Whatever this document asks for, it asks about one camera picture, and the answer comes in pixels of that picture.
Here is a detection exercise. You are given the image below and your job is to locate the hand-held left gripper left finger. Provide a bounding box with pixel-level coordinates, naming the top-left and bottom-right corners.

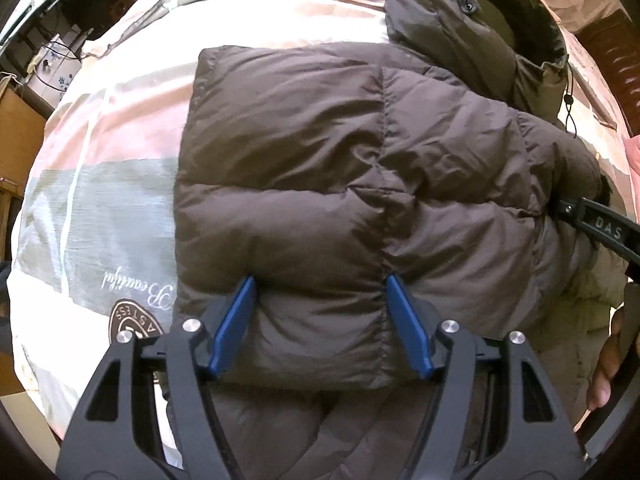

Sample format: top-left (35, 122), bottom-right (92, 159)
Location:
top-left (55, 275), bottom-right (259, 480)

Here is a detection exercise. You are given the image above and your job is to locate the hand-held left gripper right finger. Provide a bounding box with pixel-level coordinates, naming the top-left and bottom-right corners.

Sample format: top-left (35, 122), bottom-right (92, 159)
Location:
top-left (385, 273), bottom-right (587, 480)

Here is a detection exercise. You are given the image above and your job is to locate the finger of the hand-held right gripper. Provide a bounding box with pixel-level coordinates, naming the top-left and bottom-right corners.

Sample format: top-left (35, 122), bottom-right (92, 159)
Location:
top-left (558, 198), bottom-right (640, 264)

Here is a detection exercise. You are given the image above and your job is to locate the brown puffer jacket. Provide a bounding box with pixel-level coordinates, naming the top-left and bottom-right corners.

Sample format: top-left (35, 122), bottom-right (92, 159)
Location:
top-left (165, 0), bottom-right (626, 480)

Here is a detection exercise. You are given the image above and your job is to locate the person's right hand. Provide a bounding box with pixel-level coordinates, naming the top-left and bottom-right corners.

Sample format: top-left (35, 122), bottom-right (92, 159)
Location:
top-left (586, 305), bottom-right (626, 411)

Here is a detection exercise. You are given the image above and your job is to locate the dark wooden headboard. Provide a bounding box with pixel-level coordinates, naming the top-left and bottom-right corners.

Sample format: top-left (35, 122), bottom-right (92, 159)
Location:
top-left (572, 9), bottom-right (640, 113)

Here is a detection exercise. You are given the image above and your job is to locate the checked quilt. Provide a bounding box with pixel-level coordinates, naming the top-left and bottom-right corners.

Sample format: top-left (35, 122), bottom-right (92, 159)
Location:
top-left (12, 0), bottom-right (632, 441)

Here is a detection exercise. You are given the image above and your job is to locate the wooden cabinet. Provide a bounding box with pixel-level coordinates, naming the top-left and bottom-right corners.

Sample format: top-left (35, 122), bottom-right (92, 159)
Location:
top-left (0, 84), bottom-right (49, 261)

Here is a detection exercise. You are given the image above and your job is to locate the white floral box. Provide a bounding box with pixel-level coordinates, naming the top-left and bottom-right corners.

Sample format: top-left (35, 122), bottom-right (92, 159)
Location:
top-left (26, 34), bottom-right (85, 107)

